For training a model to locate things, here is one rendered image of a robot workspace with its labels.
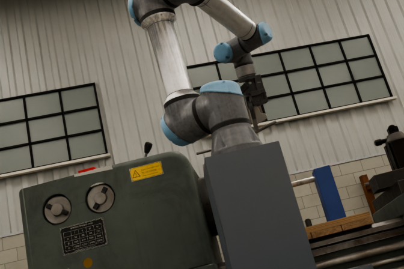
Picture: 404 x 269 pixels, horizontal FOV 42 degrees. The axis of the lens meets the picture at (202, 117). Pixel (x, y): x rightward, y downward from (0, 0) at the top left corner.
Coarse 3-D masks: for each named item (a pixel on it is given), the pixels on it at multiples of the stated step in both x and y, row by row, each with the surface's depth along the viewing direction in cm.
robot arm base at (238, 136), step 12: (228, 120) 144; (240, 120) 144; (216, 132) 145; (228, 132) 142; (240, 132) 142; (252, 132) 144; (216, 144) 143; (228, 144) 140; (240, 144) 139; (252, 144) 140
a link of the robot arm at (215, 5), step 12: (168, 0) 162; (180, 0) 162; (192, 0) 164; (204, 0) 165; (216, 0) 168; (216, 12) 171; (228, 12) 173; (240, 12) 178; (228, 24) 176; (240, 24) 178; (252, 24) 182; (264, 24) 185; (240, 36) 183; (252, 36) 184; (264, 36) 184; (252, 48) 189
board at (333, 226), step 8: (352, 216) 171; (360, 216) 170; (368, 216) 170; (320, 224) 171; (328, 224) 171; (336, 224) 170; (344, 224) 170; (352, 224) 170; (360, 224) 170; (368, 224) 169; (312, 232) 171; (320, 232) 170; (328, 232) 170; (336, 232) 170
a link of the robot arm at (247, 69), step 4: (248, 64) 201; (252, 64) 202; (236, 68) 202; (240, 68) 201; (244, 68) 200; (248, 68) 200; (252, 68) 201; (236, 72) 203; (240, 72) 201; (244, 72) 200; (248, 72) 200; (252, 72) 201; (240, 76) 201; (244, 76) 201
